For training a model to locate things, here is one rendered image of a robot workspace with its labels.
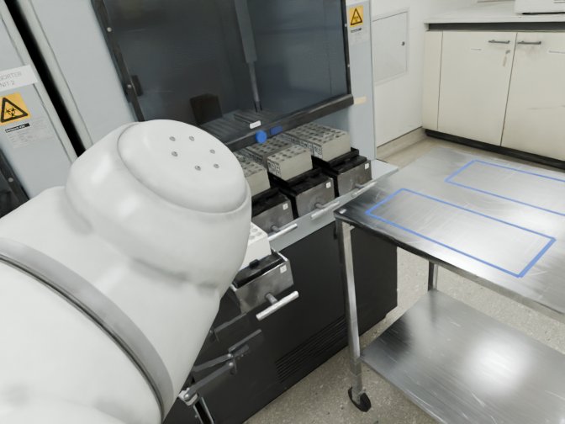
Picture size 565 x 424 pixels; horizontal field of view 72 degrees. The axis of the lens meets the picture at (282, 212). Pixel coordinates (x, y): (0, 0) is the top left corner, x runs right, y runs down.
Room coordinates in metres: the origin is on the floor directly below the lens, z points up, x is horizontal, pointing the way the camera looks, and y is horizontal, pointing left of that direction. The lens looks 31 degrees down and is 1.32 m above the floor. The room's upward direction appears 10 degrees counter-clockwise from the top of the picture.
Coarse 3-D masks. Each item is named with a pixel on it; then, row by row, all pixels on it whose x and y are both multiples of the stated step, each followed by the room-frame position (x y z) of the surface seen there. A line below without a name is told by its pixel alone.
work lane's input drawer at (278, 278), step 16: (272, 256) 0.66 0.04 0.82; (240, 272) 0.63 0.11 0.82; (256, 272) 0.62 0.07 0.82; (272, 272) 0.63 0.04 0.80; (288, 272) 0.65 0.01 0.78; (240, 288) 0.59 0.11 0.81; (256, 288) 0.61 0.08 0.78; (272, 288) 0.63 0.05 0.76; (240, 304) 0.59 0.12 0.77; (256, 304) 0.61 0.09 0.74; (272, 304) 0.59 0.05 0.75
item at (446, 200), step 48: (384, 192) 0.83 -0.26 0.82; (432, 192) 0.79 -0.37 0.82; (480, 192) 0.76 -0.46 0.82; (528, 192) 0.72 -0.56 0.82; (384, 240) 0.66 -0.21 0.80; (432, 240) 0.61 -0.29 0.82; (480, 240) 0.59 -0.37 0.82; (528, 240) 0.56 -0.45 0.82; (432, 288) 1.01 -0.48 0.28; (528, 288) 0.45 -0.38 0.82; (384, 336) 0.84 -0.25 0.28; (432, 336) 0.81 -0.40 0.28; (480, 336) 0.77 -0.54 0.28; (528, 336) 0.74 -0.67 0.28; (432, 384) 0.65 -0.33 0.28; (480, 384) 0.62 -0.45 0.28; (528, 384) 0.60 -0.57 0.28
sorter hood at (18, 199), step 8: (0, 160) 0.70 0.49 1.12; (0, 168) 0.70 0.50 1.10; (8, 168) 0.71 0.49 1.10; (0, 176) 0.70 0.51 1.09; (8, 176) 0.70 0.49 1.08; (0, 184) 0.70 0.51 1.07; (8, 184) 0.70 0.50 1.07; (16, 184) 0.71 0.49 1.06; (0, 192) 0.69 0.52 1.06; (8, 192) 0.70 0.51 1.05; (16, 192) 0.70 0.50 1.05; (0, 200) 0.69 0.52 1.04; (8, 200) 0.70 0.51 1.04; (16, 200) 0.70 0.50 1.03; (24, 200) 0.70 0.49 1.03; (0, 208) 0.69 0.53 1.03; (8, 208) 0.69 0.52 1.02; (16, 208) 0.70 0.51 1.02; (0, 216) 0.68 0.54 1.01
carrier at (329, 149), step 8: (336, 136) 1.11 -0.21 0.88; (344, 136) 1.11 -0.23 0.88; (320, 144) 1.07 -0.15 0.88; (328, 144) 1.08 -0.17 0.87; (336, 144) 1.09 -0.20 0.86; (344, 144) 1.11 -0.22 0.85; (320, 152) 1.07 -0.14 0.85; (328, 152) 1.08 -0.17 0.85; (336, 152) 1.09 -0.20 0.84; (344, 152) 1.11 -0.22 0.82; (328, 160) 1.08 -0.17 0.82
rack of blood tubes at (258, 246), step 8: (256, 232) 0.69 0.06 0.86; (264, 232) 0.69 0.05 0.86; (256, 240) 0.66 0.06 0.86; (264, 240) 0.67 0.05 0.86; (248, 248) 0.65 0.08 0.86; (256, 248) 0.66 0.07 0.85; (264, 248) 0.67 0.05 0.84; (248, 256) 0.65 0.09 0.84; (256, 256) 0.66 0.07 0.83; (264, 256) 0.67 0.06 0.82; (248, 264) 0.65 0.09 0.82
